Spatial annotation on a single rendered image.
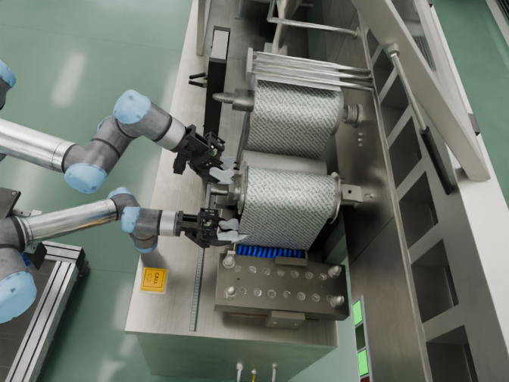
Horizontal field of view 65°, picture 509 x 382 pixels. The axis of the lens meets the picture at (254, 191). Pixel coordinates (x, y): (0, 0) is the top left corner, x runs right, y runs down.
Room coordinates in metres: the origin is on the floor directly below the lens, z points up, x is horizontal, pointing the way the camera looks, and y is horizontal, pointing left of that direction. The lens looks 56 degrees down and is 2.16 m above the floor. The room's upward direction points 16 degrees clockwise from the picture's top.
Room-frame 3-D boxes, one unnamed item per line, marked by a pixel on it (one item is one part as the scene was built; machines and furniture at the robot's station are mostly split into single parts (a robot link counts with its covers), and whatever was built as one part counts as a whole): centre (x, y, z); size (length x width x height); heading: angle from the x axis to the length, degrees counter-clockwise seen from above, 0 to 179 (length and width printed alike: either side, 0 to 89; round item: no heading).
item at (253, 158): (0.76, -0.07, 1.18); 0.26 x 0.12 x 0.12; 101
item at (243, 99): (0.86, 0.10, 1.34); 0.06 x 0.06 x 0.06; 11
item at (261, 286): (0.48, -0.16, 1.00); 0.40 x 0.16 x 0.06; 101
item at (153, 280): (0.42, 0.23, 0.91); 0.07 x 0.07 x 0.02; 11
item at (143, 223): (0.51, 0.29, 1.11); 0.11 x 0.08 x 0.09; 101
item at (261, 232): (0.59, -0.10, 1.11); 0.23 x 0.01 x 0.18; 101
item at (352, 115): (0.92, -0.20, 1.34); 0.07 x 0.07 x 0.07; 11
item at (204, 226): (0.54, 0.13, 1.12); 0.12 x 0.08 x 0.09; 101
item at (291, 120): (0.78, -0.06, 1.16); 0.39 x 0.23 x 0.51; 11
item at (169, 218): (0.53, 0.21, 1.11); 0.08 x 0.05 x 0.08; 11
